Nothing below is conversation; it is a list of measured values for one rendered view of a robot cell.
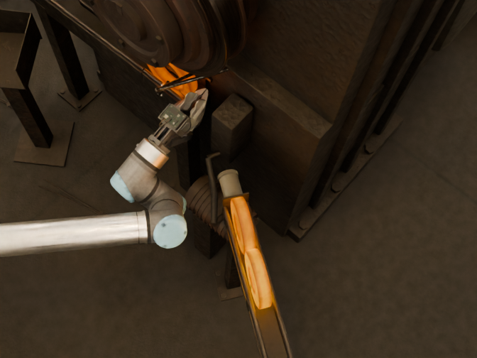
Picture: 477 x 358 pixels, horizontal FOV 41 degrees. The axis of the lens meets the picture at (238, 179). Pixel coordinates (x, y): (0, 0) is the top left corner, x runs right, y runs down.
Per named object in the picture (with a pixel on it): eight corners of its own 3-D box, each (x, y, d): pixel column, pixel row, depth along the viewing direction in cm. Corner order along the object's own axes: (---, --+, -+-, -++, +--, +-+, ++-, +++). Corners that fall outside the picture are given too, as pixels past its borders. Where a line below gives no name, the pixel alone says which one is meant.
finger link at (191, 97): (203, 84, 175) (182, 110, 175) (207, 90, 181) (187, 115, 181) (194, 77, 176) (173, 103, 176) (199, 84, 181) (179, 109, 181)
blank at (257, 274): (257, 238, 161) (244, 241, 160) (274, 295, 154) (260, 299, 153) (255, 260, 174) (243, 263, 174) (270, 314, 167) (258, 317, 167)
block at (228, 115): (232, 127, 198) (236, 88, 176) (251, 143, 196) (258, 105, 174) (209, 150, 195) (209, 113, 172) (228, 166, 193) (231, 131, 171)
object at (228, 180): (237, 177, 184) (238, 167, 178) (245, 204, 179) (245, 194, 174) (217, 181, 183) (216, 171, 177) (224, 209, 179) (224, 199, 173)
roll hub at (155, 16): (104, 11, 162) (85, -70, 136) (185, 74, 156) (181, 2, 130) (89, 24, 161) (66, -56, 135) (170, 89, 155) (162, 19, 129)
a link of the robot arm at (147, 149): (163, 171, 181) (138, 150, 183) (174, 158, 181) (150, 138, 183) (154, 166, 173) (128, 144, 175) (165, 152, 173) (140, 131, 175)
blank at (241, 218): (242, 185, 168) (230, 188, 167) (258, 239, 161) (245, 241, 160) (240, 211, 181) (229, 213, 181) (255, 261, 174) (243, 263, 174)
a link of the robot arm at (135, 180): (130, 198, 184) (103, 179, 180) (157, 165, 185) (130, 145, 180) (137, 209, 176) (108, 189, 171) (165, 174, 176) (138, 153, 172)
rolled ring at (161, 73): (189, 75, 172) (198, 67, 173) (140, 37, 175) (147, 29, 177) (191, 108, 189) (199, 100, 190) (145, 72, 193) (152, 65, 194)
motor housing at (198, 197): (208, 220, 245) (209, 165, 195) (251, 257, 240) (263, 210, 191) (185, 244, 241) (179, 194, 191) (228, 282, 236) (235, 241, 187)
